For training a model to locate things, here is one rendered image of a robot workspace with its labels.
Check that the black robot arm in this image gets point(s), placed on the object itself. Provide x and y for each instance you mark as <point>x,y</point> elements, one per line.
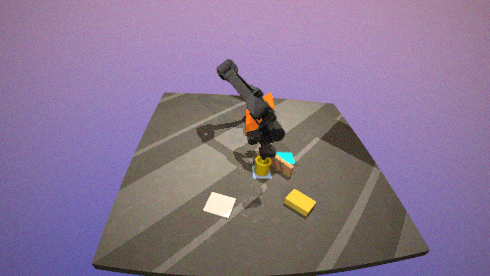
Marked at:
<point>257,106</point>

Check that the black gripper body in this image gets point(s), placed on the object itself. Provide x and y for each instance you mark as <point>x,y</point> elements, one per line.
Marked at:
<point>267,151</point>

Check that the yellow cup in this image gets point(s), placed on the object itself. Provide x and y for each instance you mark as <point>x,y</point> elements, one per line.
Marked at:
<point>262,167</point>

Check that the yellow cube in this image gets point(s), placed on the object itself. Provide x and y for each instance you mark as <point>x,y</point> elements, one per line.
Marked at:
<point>299,202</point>

